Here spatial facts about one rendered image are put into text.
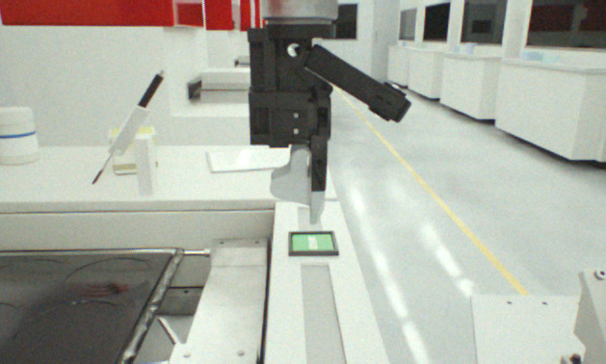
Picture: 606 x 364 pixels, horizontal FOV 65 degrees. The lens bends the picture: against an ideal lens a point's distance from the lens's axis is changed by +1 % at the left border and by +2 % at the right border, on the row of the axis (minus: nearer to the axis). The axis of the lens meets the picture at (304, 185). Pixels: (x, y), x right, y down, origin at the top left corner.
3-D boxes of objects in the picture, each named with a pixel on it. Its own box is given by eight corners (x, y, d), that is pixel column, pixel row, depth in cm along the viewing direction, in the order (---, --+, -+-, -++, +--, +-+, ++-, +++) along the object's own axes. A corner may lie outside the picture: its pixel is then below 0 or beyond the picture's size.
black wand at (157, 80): (169, 72, 66) (160, 66, 66) (166, 73, 64) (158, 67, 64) (99, 183, 70) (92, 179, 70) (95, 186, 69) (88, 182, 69)
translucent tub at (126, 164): (113, 176, 78) (107, 136, 76) (114, 165, 85) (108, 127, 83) (160, 171, 81) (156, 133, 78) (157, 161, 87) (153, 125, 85)
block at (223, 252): (210, 266, 66) (209, 247, 65) (214, 255, 69) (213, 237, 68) (267, 265, 66) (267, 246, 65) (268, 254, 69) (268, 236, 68)
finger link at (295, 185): (271, 223, 53) (269, 143, 50) (323, 222, 53) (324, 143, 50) (270, 235, 50) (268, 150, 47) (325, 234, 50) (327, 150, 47)
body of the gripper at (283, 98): (254, 137, 54) (250, 25, 50) (329, 136, 54) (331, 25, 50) (250, 153, 46) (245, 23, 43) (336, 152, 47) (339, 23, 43)
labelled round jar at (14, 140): (-13, 166, 84) (-24, 112, 81) (10, 155, 91) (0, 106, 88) (28, 165, 85) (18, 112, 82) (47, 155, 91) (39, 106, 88)
